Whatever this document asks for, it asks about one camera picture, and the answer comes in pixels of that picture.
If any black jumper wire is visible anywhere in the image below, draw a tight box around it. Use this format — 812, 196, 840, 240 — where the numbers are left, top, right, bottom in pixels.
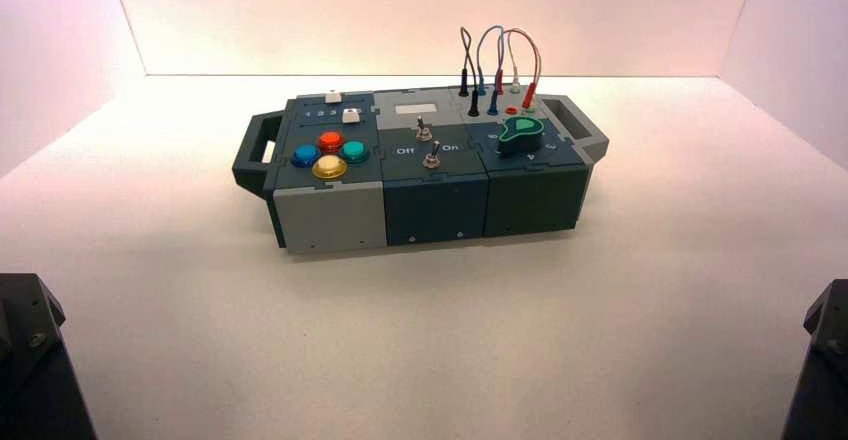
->
458, 26, 481, 118

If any green rotary knob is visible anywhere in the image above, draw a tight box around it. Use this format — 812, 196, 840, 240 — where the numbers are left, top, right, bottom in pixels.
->
497, 116, 546, 157

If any grey and teal control box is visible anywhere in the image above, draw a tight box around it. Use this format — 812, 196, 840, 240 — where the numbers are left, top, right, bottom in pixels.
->
231, 84, 609, 255

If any red jumper wire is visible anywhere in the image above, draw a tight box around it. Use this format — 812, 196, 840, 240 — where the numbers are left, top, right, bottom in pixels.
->
493, 28, 543, 111

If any yellow round push button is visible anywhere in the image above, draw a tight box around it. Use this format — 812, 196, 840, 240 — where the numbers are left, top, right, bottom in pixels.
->
311, 155, 348, 181

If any blue round push button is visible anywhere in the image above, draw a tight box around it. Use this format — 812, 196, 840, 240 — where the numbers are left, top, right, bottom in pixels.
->
291, 144, 322, 169

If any blue jumper wire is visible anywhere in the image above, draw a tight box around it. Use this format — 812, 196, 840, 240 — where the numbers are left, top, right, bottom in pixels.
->
474, 24, 506, 117

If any green round push button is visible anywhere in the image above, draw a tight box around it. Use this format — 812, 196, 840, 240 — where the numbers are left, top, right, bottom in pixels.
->
339, 140, 371, 165

